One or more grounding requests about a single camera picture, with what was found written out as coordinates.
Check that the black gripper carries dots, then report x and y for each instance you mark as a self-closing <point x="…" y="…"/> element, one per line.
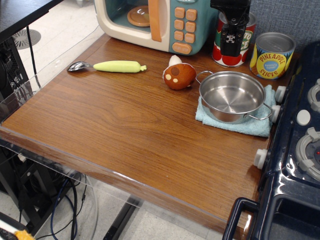
<point x="237" y="14"/>

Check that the small stainless steel pot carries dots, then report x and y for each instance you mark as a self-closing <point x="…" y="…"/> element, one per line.
<point x="233" y="97"/>

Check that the tomato sauce can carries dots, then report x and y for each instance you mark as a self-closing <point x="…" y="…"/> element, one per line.
<point x="233" y="61"/>

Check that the pineapple slices can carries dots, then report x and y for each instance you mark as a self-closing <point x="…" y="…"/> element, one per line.
<point x="272" y="54"/>

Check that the toy microwave teal and cream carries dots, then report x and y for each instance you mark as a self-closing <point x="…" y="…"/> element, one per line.
<point x="175" y="26"/>

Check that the brown plush mushroom toy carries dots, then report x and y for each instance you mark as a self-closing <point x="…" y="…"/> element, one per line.
<point x="178" y="75"/>

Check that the light blue folded cloth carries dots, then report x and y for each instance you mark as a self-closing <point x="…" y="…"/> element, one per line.
<point x="250" y="126"/>

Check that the dark blue toy stove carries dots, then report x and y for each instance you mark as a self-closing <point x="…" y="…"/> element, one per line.
<point x="288" y="206"/>

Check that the black desk at left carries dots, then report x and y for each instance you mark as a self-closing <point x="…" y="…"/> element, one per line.
<point x="17" y="14"/>

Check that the clear acrylic table guard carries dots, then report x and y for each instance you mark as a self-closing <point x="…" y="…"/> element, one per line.
<point x="132" y="132"/>

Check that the yellow object bottom left corner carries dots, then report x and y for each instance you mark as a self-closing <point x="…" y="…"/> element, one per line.
<point x="17" y="235"/>

